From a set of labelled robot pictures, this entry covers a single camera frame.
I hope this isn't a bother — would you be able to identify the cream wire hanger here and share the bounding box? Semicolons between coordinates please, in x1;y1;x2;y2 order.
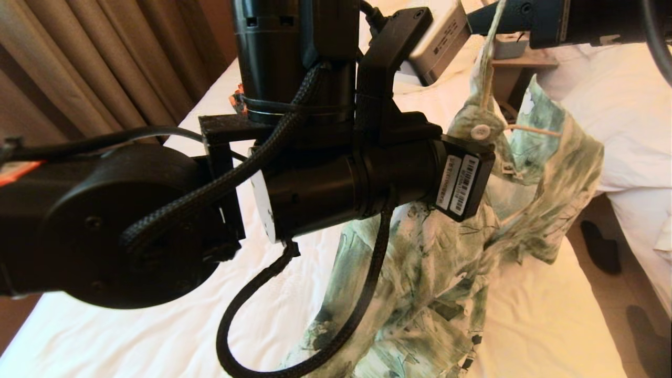
483;0;562;138

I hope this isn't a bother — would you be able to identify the large white pillow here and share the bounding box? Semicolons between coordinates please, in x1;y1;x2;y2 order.
359;0;491;96

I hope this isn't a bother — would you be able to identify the wooden nightstand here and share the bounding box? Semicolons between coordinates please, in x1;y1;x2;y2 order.
491;50;560;106

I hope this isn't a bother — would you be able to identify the green leaf print shirt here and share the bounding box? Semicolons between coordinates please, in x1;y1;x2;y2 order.
283;0;605;378

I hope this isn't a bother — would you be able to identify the black slipper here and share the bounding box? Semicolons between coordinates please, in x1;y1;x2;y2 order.
625;306;672;378
580;220;622;276

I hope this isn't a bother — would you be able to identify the grey tissue box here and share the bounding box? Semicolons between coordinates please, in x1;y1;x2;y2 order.
493;31;530;60

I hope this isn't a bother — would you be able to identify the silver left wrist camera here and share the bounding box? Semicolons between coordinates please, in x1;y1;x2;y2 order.
407;0;473;87

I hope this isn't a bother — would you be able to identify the black left camera bracket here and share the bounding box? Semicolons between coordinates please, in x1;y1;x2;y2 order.
356;6;444;150

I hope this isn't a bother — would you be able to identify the white duvet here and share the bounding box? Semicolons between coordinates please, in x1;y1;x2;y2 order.
530;42;672;192

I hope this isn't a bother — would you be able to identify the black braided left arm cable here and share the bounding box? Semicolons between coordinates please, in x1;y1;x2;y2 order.
120;62;327;253

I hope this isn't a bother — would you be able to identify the black left camera cable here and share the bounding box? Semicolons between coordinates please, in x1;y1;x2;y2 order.
216;186;395;378

